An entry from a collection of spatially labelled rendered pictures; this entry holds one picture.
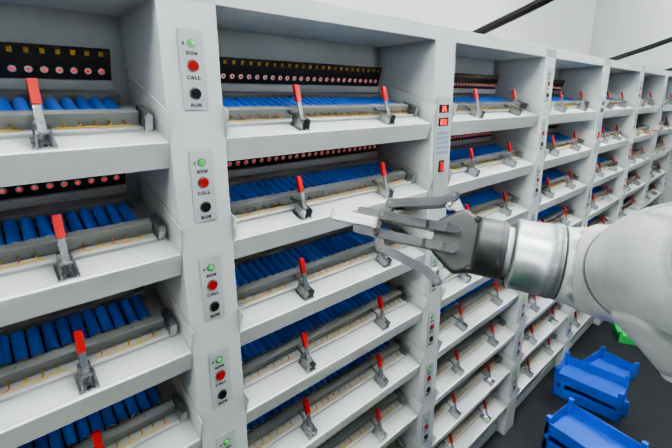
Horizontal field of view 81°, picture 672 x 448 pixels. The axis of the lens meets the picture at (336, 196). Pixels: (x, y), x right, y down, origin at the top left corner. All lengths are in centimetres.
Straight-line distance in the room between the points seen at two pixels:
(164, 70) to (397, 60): 71
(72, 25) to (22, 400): 60
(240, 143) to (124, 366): 43
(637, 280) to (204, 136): 60
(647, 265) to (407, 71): 93
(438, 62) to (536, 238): 72
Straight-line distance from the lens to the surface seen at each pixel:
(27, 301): 70
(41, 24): 86
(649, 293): 35
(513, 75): 179
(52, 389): 81
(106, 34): 88
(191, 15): 71
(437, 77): 114
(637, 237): 36
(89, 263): 72
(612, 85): 312
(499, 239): 51
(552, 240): 51
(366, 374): 130
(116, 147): 66
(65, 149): 66
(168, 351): 82
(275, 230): 80
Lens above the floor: 156
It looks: 14 degrees down
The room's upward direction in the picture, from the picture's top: straight up
